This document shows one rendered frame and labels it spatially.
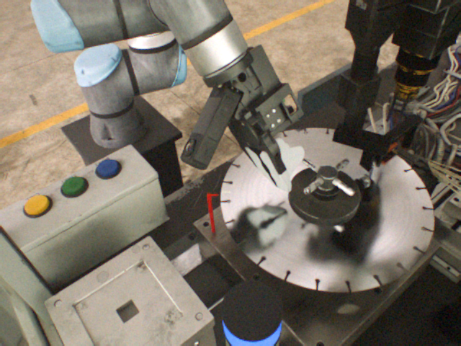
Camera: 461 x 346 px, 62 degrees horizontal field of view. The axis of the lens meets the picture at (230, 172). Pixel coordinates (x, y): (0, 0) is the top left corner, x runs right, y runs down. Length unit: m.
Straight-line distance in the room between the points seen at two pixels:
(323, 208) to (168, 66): 0.55
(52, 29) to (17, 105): 2.27
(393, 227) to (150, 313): 0.38
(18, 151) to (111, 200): 1.75
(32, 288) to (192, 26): 0.45
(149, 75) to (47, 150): 1.47
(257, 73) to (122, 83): 0.51
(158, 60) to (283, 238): 0.56
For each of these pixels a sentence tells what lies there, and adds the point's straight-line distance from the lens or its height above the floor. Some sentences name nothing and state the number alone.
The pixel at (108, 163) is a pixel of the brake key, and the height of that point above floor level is 0.91.
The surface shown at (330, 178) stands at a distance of 0.59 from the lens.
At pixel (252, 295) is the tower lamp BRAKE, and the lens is 0.30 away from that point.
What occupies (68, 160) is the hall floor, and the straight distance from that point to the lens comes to 2.26.
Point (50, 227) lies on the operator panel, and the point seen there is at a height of 0.90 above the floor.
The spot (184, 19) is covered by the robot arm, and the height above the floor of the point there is 1.23.
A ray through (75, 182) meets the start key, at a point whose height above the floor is 0.91.
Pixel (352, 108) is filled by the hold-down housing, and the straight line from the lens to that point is 0.58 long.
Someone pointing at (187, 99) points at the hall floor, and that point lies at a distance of 2.47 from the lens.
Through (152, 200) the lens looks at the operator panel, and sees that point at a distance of 0.80.
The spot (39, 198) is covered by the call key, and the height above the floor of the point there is 0.91.
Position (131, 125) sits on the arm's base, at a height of 0.80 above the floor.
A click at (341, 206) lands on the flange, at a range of 0.61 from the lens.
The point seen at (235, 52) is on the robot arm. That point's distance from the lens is 0.49.
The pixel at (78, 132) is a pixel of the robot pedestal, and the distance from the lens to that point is 1.15.
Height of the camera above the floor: 1.43
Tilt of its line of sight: 47 degrees down
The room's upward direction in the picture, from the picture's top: 4 degrees counter-clockwise
